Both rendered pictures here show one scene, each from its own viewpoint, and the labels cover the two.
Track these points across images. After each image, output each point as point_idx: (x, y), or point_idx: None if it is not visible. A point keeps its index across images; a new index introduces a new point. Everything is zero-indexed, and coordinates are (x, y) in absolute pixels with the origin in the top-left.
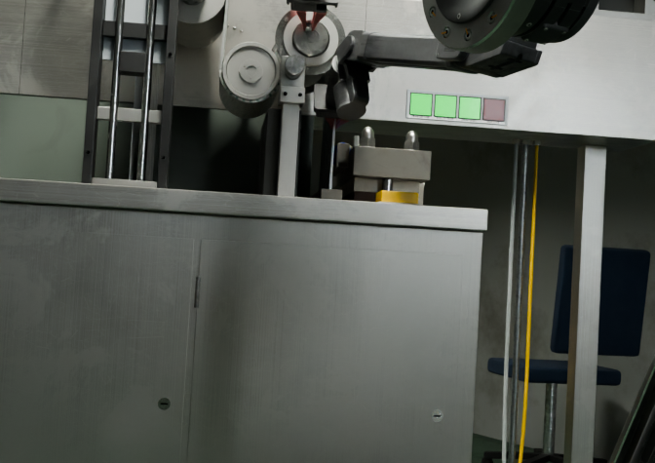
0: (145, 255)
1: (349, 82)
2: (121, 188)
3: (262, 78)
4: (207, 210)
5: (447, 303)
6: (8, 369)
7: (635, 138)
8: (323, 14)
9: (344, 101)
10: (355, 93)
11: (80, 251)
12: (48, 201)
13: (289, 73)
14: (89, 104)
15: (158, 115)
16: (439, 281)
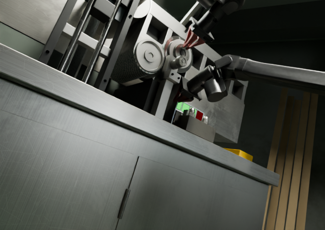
0: (90, 161)
1: (220, 81)
2: (94, 90)
3: (154, 62)
4: (156, 133)
5: (253, 226)
6: None
7: (231, 140)
8: (203, 42)
9: (217, 90)
10: (225, 87)
11: (21, 141)
12: (5, 72)
13: (179, 64)
14: (62, 16)
15: (108, 51)
16: (251, 212)
